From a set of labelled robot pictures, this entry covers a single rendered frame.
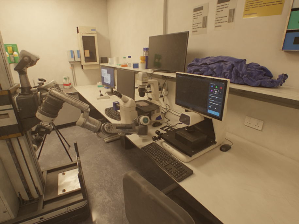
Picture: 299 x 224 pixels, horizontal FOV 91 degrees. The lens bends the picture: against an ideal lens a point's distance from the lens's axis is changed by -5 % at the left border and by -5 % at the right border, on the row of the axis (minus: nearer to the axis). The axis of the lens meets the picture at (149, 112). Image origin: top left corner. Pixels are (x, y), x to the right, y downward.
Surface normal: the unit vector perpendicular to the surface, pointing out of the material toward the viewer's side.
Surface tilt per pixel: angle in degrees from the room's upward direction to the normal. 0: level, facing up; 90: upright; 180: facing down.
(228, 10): 90
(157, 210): 90
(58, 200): 0
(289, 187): 0
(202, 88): 92
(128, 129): 55
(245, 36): 90
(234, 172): 0
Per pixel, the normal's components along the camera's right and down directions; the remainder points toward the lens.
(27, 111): 0.29, 0.34
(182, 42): -0.82, 0.14
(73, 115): 0.57, 0.29
